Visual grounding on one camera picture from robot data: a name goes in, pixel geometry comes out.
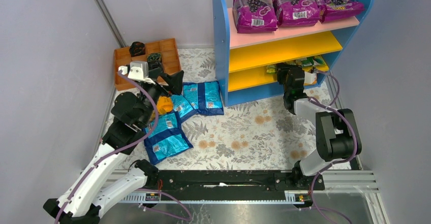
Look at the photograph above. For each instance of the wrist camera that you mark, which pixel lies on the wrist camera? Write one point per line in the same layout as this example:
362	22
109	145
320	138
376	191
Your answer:
310	78
140	71

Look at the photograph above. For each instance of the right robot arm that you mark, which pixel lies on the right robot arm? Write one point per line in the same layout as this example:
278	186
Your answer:
336	133

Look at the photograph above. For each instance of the middle purple candy bag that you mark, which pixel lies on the middle purple candy bag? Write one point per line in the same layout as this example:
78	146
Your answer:
291	13

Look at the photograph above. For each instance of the large blue candy bag front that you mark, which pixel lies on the large blue candy bag front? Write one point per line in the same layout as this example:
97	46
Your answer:
167	139

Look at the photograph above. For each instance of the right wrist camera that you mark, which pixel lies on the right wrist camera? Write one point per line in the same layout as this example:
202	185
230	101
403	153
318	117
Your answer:
310	78

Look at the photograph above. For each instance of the orange mango candy bag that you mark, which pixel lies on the orange mango candy bag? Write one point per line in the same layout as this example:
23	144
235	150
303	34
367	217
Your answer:
164	105

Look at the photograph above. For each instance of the black tape roll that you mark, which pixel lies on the black tape roll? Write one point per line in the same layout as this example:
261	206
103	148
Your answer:
154	57
137	49

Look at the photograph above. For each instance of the yellow green Fox's candy bag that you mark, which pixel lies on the yellow green Fox's candy bag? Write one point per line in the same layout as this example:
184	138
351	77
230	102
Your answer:
273	69

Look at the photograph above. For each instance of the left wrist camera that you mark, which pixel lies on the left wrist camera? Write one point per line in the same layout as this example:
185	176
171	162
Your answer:
140	71

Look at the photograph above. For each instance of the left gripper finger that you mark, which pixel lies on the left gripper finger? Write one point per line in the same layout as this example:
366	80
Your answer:
174	83
155	66

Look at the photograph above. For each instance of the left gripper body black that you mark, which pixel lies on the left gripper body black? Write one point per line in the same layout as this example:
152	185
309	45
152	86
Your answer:
161	82

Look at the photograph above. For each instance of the purple candy bag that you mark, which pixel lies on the purple candy bag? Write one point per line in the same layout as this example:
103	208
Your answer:
291	13
254	16
332	10

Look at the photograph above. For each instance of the blue candy bag right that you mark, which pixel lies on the blue candy bag right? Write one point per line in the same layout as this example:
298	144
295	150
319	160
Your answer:
204	97

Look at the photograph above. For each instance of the right purple candy bag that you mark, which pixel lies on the right purple candy bag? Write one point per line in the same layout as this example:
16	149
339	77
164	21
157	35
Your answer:
332	10

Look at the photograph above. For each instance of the left purple candy bag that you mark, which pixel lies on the left purple candy bag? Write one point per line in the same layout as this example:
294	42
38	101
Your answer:
254	16

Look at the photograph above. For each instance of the blue shelf unit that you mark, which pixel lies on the blue shelf unit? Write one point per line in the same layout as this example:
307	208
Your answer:
241	59

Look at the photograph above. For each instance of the black tape roll middle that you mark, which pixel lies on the black tape roll middle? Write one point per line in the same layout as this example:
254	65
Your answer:
154	57

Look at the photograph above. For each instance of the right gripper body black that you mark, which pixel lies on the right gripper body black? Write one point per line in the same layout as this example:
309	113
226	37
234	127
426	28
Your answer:
287	75

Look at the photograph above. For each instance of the blue candy bag middle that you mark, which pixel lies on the blue candy bag middle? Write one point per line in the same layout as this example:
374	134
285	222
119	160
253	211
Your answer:
183	107

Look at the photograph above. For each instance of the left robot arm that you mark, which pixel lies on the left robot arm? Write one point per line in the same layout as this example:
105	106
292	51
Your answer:
135	118

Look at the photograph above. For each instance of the black tape roll back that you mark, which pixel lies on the black tape roll back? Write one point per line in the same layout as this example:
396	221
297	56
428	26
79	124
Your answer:
137	49

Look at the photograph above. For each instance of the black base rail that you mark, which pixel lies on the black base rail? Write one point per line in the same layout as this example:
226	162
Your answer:
234	185

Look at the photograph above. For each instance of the wooden compartment tray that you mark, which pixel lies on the wooden compartment tray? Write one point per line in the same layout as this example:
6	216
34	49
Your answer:
169	55

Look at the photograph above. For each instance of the floral table mat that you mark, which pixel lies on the floral table mat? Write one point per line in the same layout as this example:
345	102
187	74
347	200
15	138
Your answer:
257	135

